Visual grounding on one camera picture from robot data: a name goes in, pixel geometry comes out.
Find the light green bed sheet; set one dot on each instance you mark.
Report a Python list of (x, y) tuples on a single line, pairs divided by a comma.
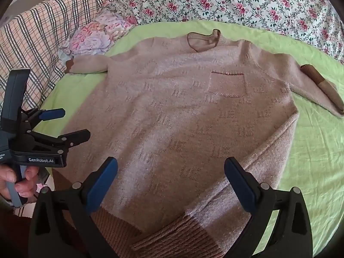
[(317, 145)]

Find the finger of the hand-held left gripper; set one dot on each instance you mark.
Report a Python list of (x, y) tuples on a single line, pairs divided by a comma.
[(75, 137), (51, 114)]

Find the plaid striped blanket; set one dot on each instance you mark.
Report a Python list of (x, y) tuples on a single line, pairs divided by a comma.
[(48, 27)]

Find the person's left hand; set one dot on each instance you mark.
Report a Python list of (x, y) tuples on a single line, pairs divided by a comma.
[(6, 177)]

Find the pastel floral pillow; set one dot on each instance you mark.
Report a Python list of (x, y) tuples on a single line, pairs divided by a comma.
[(94, 35)]

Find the dark red cloth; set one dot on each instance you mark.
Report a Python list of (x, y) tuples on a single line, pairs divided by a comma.
[(16, 236)]

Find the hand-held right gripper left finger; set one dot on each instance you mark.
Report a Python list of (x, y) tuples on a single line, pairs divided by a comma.
[(103, 185)]

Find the beige knit sweater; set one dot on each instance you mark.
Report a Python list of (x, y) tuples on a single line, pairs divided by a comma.
[(172, 113)]

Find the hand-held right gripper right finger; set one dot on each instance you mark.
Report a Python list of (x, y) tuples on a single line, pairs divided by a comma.
[(242, 185)]

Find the red floral white quilt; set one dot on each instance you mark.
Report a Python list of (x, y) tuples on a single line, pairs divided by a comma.
[(215, 0)]

